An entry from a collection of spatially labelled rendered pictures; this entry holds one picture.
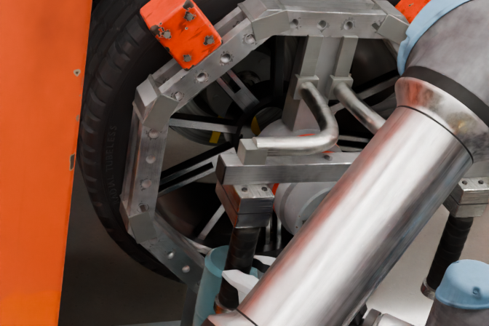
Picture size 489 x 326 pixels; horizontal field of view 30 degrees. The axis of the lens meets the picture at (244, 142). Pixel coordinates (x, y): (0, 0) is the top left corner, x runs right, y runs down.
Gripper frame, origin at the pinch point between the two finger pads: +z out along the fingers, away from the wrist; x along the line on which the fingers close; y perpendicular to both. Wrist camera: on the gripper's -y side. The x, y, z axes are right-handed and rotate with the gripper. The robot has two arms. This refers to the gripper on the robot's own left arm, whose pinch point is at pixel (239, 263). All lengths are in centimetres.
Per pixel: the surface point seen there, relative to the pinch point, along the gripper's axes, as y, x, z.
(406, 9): -28.2, 39.8, -4.2
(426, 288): 6.8, 22.2, -22.8
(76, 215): 83, 96, 85
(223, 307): 6.5, -1.9, 0.2
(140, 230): 8.7, 8.7, 20.0
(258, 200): -11.5, -0.9, -1.1
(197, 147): 83, 157, 78
